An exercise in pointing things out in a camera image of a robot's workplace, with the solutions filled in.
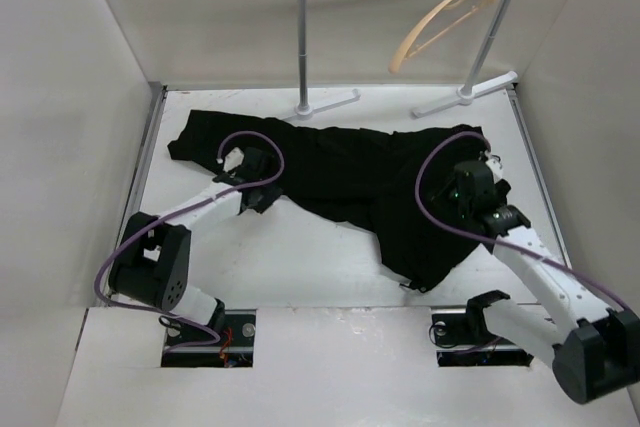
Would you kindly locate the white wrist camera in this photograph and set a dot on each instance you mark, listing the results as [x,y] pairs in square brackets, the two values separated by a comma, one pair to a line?
[494,163]
[231,161]

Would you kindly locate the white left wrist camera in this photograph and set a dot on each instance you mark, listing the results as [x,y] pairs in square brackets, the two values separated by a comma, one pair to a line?
[231,161]

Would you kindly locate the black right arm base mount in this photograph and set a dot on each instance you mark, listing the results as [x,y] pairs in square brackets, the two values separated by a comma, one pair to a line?
[457,346]

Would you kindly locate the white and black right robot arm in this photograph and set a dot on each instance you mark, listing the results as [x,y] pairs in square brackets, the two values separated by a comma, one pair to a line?
[591,347]

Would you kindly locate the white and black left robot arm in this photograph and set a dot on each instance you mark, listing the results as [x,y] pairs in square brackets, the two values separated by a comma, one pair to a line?
[152,263]

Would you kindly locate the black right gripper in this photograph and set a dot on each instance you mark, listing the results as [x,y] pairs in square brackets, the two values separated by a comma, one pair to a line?
[438,199]

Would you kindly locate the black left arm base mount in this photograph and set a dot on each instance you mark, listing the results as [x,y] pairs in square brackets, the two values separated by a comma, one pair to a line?
[186,346]

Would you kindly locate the black trousers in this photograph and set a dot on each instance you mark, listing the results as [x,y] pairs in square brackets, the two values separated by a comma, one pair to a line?
[373,180]

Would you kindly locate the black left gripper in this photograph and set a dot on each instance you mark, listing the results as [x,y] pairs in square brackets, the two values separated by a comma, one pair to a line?
[272,194]

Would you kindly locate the beige plastic hanger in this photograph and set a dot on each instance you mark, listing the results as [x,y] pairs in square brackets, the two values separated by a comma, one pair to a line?
[435,24]

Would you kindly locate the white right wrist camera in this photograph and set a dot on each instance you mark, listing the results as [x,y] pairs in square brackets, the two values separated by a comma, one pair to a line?
[494,163]

